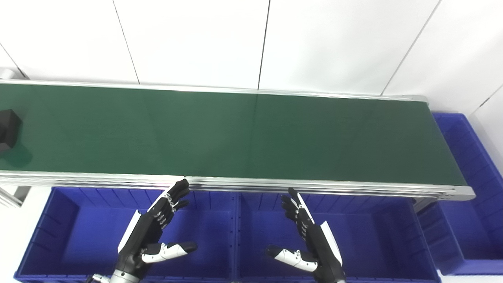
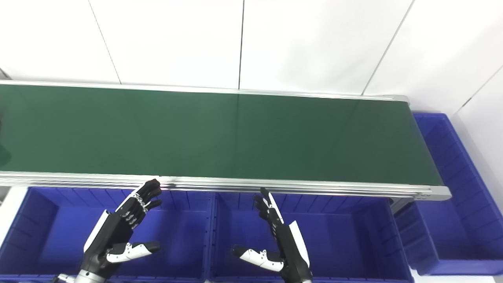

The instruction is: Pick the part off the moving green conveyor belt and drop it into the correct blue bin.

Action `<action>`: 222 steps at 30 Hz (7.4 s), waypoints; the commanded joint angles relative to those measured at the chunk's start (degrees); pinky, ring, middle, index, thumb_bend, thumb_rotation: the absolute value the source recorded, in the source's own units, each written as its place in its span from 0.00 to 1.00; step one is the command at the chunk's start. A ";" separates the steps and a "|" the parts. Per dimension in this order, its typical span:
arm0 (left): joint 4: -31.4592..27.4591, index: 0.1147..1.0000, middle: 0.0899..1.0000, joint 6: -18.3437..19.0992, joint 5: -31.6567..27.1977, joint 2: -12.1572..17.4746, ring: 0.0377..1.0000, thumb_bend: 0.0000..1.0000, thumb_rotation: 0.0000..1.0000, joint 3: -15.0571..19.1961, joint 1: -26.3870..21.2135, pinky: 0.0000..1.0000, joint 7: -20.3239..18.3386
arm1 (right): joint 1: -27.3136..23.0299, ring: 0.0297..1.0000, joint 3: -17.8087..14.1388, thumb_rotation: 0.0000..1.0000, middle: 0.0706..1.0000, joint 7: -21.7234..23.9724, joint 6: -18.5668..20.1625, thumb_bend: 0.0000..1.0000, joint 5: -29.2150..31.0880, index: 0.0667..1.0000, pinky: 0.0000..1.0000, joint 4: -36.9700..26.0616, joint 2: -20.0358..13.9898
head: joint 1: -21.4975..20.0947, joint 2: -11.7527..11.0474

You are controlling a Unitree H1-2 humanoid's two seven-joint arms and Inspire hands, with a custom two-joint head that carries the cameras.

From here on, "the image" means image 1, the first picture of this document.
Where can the aluminium conveyor support leg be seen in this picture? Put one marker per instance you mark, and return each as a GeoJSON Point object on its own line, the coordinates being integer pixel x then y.
{"type": "Point", "coordinates": [15, 194]}
{"type": "Point", "coordinates": [424, 203]}

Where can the grey conveyor end cover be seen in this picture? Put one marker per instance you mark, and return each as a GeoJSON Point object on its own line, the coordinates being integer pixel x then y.
{"type": "Point", "coordinates": [7, 73]}

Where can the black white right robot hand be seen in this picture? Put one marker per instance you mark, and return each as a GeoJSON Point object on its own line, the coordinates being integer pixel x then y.
{"type": "Point", "coordinates": [320, 243]}

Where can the blue plastic bin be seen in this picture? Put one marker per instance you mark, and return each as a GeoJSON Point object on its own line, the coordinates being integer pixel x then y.
{"type": "Point", "coordinates": [471, 196]}
{"type": "Point", "coordinates": [94, 228]}
{"type": "Point", "coordinates": [373, 236]}

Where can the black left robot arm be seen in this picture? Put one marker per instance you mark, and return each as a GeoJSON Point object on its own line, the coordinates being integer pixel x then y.
{"type": "Point", "coordinates": [123, 277]}

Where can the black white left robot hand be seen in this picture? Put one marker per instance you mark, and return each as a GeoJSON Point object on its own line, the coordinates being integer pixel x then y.
{"type": "Point", "coordinates": [145, 232]}

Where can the green conveyor belt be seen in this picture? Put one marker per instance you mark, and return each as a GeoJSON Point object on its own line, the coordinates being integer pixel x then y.
{"type": "Point", "coordinates": [314, 188]}
{"type": "Point", "coordinates": [235, 133]}

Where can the black cylinder block part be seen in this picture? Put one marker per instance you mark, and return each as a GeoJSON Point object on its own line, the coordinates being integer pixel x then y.
{"type": "Point", "coordinates": [8, 129]}

